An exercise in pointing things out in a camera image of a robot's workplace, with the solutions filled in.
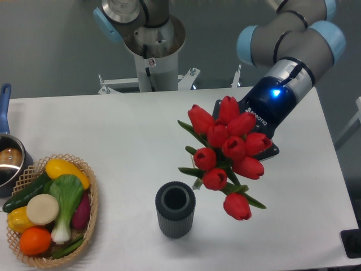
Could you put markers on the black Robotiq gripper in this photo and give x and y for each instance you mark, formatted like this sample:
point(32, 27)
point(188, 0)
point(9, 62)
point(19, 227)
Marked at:
point(270, 102)

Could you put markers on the red tulip bouquet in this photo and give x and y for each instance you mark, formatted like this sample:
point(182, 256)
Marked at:
point(229, 150)

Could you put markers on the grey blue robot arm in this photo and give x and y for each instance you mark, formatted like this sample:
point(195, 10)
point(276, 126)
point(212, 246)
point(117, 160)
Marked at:
point(298, 47)

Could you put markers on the dark grey ribbed vase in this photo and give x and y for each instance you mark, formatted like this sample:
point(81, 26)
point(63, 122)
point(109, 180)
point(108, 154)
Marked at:
point(175, 205)

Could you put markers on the black box at table edge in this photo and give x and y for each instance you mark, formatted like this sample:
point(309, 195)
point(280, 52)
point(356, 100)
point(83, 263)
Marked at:
point(351, 243)

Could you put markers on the purple sweet potato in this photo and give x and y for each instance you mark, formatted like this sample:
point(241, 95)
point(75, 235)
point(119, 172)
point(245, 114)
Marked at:
point(81, 216)

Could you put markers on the green bok choy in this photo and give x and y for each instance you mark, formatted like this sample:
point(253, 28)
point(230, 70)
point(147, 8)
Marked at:
point(67, 190)

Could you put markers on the yellow squash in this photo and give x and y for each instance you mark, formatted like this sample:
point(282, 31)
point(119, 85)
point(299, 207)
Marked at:
point(57, 167)

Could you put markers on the dark green cucumber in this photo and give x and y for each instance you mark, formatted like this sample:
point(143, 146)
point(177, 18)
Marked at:
point(23, 197)

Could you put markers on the beige round disc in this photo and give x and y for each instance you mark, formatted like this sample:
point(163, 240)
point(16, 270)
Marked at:
point(42, 209)

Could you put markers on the green onion stalk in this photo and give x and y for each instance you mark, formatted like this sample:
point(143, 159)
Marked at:
point(69, 248)

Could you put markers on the orange fruit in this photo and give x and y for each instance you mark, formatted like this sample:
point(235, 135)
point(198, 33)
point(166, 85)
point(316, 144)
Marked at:
point(34, 241)

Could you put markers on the yellow bell pepper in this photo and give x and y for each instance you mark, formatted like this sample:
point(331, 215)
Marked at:
point(18, 220)

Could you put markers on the white frame at right edge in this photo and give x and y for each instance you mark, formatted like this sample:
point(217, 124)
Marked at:
point(349, 129)

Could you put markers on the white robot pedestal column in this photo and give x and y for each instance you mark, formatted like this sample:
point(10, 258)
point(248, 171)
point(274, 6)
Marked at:
point(155, 52)

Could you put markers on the white metal base frame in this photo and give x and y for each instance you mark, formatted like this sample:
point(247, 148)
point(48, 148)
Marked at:
point(188, 81)

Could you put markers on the blue handled saucepan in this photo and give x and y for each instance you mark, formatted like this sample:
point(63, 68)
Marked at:
point(14, 157)

